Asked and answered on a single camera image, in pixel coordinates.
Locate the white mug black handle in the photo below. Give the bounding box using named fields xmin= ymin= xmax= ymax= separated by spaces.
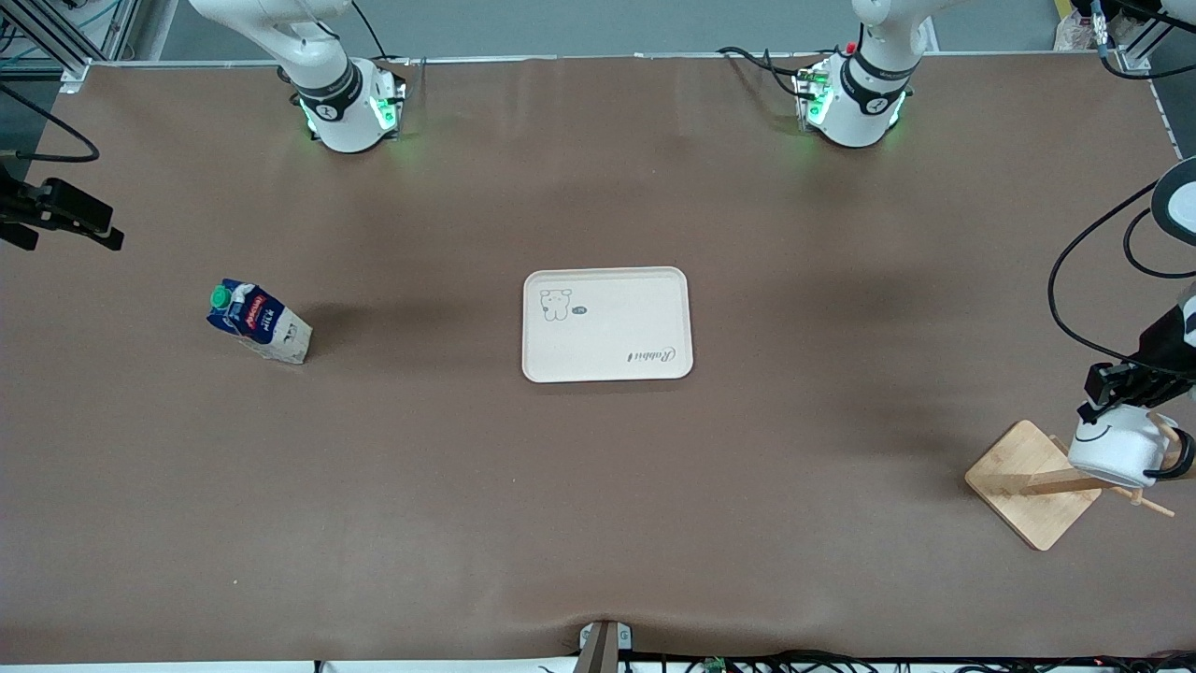
xmin=1068 ymin=404 xmax=1196 ymax=490

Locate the blue white milk carton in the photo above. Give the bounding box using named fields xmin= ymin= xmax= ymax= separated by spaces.
xmin=206 ymin=280 xmax=313 ymax=365

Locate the white rabbit print tray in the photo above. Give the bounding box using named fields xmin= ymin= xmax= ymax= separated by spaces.
xmin=522 ymin=266 xmax=694 ymax=384

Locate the wooden mug rack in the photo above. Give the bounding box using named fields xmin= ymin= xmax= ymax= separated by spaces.
xmin=965 ymin=411 xmax=1196 ymax=552

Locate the beige packet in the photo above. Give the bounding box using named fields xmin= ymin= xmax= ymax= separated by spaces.
xmin=1054 ymin=0 xmax=1102 ymax=52

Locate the black right base cable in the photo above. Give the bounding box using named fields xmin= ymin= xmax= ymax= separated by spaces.
xmin=350 ymin=0 xmax=390 ymax=63

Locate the black base cable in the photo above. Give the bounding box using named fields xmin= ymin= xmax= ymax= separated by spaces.
xmin=718 ymin=45 xmax=806 ymax=99
xmin=350 ymin=0 xmax=390 ymax=63

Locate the black left base cable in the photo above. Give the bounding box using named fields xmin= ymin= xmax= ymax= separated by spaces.
xmin=718 ymin=45 xmax=806 ymax=99

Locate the metal table edge bracket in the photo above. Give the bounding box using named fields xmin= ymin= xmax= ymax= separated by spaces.
xmin=578 ymin=620 xmax=634 ymax=673

